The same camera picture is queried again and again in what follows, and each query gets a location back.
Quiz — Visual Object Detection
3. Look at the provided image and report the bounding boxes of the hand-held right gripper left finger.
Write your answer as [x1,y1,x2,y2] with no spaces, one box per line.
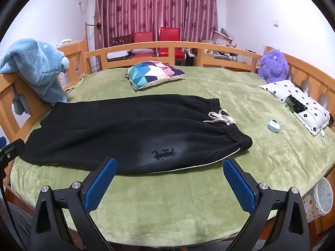
[33,157,117,251]

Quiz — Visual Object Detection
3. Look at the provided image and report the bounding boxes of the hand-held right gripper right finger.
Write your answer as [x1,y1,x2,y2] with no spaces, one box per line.
[223,157,311,251]

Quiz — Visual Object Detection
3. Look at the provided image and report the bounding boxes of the black pants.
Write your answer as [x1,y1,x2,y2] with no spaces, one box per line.
[20,94,253,175]

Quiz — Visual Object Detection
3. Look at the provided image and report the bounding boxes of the green fleece blanket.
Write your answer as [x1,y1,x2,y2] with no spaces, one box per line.
[10,66,335,247]

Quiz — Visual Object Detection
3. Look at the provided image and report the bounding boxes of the white star patterned basin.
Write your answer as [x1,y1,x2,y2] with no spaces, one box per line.
[304,177,335,224]

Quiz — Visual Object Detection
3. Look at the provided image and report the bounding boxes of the blue plush toy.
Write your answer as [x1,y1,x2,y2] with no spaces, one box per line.
[0,38,70,115]

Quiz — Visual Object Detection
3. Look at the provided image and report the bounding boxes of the white floral pillow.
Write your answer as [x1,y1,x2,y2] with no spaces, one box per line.
[259,80,331,136]

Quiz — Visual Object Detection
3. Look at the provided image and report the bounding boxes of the geometric patterned pillow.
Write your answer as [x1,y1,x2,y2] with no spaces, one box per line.
[125,61,186,90]

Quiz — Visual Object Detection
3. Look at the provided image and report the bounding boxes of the purple plush toy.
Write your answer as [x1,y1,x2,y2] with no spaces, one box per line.
[258,49,289,83]

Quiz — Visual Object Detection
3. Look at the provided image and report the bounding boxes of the wooden coat rack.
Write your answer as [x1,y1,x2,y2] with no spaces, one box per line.
[84,15,103,73]

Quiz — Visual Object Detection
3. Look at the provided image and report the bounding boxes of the dark wooden chair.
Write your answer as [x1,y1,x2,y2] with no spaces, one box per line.
[107,35,134,61]

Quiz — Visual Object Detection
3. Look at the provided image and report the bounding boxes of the red chair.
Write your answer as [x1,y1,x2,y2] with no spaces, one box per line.
[129,31,157,66]
[158,27,185,66]

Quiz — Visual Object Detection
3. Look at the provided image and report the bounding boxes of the pile of boxes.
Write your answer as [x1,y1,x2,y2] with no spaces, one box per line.
[201,28,255,63]

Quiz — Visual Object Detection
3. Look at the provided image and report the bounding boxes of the maroon striped curtain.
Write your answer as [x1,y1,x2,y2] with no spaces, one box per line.
[94,0,219,50]

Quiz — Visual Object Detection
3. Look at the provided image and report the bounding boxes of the black cable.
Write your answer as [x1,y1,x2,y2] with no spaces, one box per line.
[0,162,29,251]

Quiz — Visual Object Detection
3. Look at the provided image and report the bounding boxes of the white charging cable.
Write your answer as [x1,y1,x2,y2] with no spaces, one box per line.
[317,127,331,147]

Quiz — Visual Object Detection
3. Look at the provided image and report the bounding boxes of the wooden bed frame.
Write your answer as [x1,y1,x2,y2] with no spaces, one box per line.
[0,40,335,251]

